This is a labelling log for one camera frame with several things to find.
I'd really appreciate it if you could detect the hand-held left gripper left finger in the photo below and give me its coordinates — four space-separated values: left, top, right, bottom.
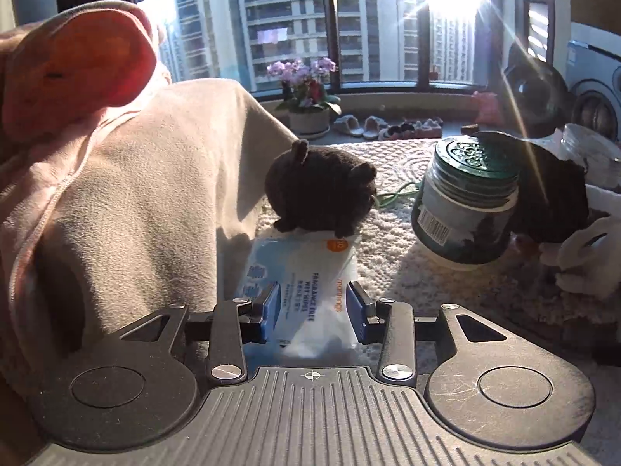
119 283 281 383

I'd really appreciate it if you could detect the dark sneaker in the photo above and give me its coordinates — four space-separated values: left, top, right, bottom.
378 123 414 141

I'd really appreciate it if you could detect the louvered wall panel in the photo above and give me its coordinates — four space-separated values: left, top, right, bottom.
514 0 557 65

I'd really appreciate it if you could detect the black plush toy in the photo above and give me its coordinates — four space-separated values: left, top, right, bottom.
473 130 609 246

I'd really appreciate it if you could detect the round clear plastic container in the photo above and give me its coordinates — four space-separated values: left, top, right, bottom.
560 123 621 190

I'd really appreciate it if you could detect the white wet wipes packet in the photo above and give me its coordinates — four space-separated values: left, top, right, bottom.
232 231 362 365

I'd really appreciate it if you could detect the grey washing machine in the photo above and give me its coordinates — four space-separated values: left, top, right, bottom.
565 22 621 144

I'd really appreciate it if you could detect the pink floor toy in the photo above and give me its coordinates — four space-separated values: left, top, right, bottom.
472 90 503 126

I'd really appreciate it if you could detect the black window frame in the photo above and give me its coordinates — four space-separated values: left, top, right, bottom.
160 0 492 94

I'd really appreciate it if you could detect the pink fluffy shoe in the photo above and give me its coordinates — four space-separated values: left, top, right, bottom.
411 117 444 139

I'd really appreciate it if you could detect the beige fleece blanket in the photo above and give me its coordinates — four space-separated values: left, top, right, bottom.
34 78 302 356

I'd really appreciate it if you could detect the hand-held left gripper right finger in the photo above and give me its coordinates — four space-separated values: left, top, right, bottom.
346 282 521 385

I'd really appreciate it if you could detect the glass jar with green lid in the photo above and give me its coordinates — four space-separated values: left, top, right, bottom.
411 137 520 273

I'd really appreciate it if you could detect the dark brown plush toy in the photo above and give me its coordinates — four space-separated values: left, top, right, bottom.
264 139 378 236

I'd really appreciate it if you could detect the green cable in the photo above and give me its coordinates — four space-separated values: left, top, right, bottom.
376 181 424 207

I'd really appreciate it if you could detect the potted pink orchid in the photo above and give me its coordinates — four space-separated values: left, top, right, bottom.
267 57 343 137

